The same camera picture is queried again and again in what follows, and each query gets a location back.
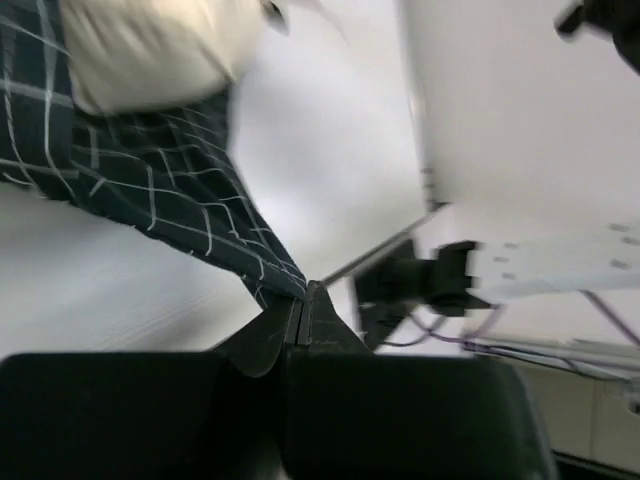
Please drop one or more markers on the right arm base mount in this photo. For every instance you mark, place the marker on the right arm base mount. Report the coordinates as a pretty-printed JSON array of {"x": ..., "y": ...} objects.
[{"x": 387, "y": 293}]

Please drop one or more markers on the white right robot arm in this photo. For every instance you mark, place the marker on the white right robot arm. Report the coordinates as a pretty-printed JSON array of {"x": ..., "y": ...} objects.
[{"x": 536, "y": 142}]

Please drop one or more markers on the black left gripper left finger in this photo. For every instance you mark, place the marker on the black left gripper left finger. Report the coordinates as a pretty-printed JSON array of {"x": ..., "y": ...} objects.
[{"x": 145, "y": 415}]

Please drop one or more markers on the cream pillow with bear print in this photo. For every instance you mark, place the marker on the cream pillow with bear print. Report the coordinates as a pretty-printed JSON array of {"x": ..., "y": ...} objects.
[{"x": 137, "y": 55}]

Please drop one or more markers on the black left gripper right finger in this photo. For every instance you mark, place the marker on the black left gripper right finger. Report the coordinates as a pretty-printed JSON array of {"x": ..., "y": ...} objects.
[{"x": 353, "y": 414}]

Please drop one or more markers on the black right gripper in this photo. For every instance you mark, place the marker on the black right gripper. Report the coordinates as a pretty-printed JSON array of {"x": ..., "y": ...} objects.
[{"x": 616, "y": 20}]

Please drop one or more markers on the dark checked pillowcase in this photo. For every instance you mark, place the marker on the dark checked pillowcase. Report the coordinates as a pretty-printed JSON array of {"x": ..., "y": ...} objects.
[{"x": 166, "y": 173}]

